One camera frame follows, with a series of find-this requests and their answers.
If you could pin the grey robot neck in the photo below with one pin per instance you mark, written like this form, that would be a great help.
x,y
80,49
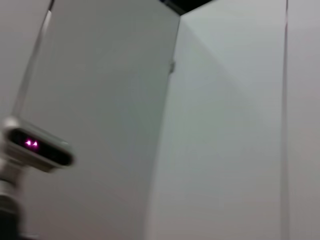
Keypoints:
x,y
8,205

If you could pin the white robot head camera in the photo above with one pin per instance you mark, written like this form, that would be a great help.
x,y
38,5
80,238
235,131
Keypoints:
x,y
40,150

